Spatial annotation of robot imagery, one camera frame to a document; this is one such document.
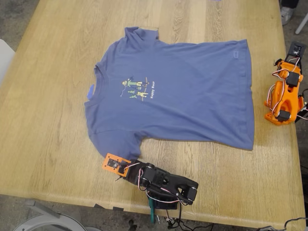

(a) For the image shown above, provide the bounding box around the grey metal chair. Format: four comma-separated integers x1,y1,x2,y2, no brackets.
13,199,85,231

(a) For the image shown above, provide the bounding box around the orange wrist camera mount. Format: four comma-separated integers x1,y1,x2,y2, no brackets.
102,153,132,178

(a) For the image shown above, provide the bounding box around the white chair leg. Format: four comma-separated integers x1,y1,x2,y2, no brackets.
295,12,308,35

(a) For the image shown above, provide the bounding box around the blue printed T-shirt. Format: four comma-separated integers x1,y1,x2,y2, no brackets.
84,26,256,161

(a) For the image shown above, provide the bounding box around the black cable bundle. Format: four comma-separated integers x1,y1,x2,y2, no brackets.
166,208,215,231

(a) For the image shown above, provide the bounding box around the short blue tape piece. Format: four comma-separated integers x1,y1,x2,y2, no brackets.
87,84,96,100

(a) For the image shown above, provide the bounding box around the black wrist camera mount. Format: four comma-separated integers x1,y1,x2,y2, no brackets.
285,41,307,64

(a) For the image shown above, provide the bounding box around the green clamp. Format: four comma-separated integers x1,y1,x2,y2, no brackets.
148,196,157,224

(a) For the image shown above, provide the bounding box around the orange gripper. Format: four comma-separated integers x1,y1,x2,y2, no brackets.
275,60,302,78

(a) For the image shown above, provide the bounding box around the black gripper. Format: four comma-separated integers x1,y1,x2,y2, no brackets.
124,163,145,186

